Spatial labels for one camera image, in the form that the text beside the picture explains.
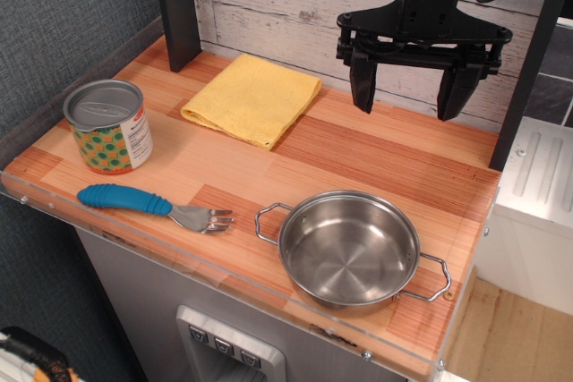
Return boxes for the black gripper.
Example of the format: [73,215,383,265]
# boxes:
[337,0,512,121]

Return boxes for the yellow towel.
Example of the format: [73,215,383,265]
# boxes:
[181,54,321,150]

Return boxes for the stainless steel pot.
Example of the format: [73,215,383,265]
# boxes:
[270,190,425,310]

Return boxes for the white toy sink unit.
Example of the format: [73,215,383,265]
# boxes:
[474,18,572,313]

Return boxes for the toy food can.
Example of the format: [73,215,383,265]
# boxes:
[63,79,153,174]

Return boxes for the silver dispenser button panel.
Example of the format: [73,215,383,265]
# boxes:
[175,305,287,381]

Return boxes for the grey toy fridge cabinet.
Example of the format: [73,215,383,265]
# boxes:
[78,230,403,381]

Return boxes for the black orange bag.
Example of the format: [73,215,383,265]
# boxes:
[1,327,81,381]

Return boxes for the dark right shelf post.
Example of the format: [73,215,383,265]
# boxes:
[489,0,565,172]

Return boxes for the dark shelf post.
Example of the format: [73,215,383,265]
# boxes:
[489,0,565,172]
[158,0,201,72]

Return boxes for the dark left shelf post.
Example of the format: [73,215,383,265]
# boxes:
[158,0,201,72]

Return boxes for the blue handled metal fork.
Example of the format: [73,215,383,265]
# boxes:
[77,183,234,234]

